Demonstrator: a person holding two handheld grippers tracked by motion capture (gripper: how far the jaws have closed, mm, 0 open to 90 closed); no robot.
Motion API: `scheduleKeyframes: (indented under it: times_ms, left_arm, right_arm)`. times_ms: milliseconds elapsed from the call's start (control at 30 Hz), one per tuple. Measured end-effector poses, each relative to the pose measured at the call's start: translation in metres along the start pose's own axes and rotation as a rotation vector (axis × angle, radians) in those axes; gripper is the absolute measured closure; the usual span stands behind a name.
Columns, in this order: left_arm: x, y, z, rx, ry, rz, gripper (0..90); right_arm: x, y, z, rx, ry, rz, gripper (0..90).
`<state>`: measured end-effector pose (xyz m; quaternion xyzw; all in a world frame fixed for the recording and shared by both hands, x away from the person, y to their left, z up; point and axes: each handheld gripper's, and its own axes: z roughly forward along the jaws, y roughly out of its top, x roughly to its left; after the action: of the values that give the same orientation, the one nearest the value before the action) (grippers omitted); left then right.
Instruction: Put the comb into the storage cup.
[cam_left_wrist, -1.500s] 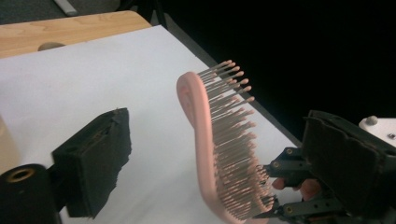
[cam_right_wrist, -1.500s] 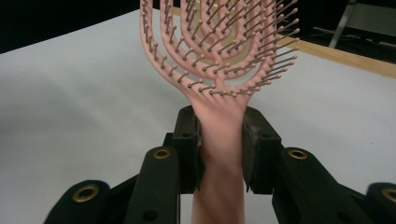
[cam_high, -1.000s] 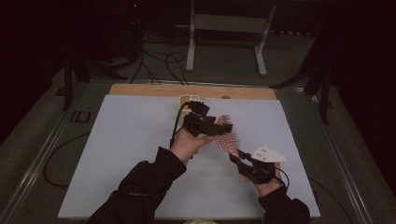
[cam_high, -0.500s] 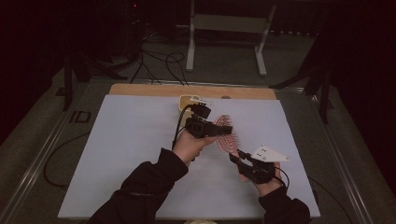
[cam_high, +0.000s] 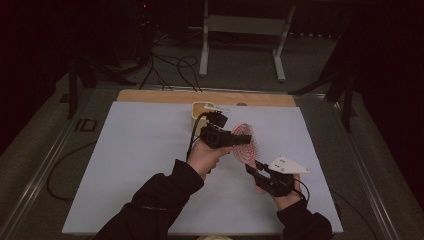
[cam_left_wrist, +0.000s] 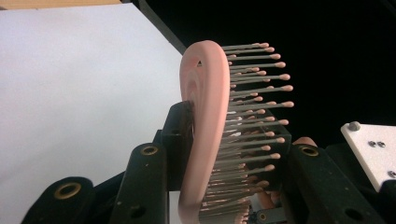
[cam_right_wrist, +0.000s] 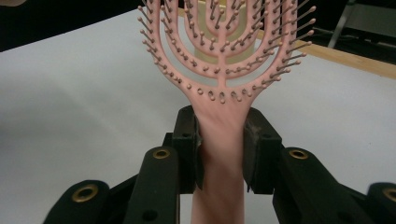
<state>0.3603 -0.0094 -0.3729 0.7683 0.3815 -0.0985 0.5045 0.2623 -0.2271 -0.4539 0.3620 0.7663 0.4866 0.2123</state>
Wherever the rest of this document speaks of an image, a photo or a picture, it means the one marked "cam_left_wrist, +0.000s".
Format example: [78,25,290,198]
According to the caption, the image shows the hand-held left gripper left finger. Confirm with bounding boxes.
[108,101,194,224]

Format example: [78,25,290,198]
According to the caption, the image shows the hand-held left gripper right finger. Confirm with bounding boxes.
[264,109,387,224]

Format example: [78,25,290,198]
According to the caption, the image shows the pink hairbrush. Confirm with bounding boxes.
[177,39,295,224]

